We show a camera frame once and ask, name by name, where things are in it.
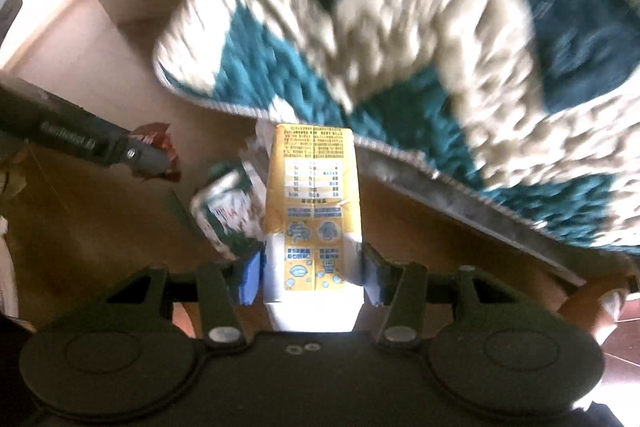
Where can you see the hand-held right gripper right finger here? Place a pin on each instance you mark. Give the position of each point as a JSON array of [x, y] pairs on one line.
[[374, 279]]

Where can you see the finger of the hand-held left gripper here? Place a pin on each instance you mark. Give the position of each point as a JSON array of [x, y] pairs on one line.
[[147, 159]]

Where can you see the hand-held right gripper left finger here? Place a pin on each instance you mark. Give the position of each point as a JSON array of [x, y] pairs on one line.
[[252, 278]]

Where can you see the brown snack wrapper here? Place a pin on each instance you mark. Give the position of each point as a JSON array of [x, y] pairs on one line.
[[156, 132]]

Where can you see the yellow white drink carton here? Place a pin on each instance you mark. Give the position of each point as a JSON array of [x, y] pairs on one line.
[[312, 217]]

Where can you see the green white crumpled packet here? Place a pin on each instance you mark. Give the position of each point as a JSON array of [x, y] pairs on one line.
[[225, 212]]

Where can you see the person's foot in sandal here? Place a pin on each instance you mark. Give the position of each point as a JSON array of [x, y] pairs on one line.
[[595, 302]]

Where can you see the teal white zigzag quilt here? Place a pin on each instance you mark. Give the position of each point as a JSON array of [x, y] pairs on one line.
[[450, 32]]

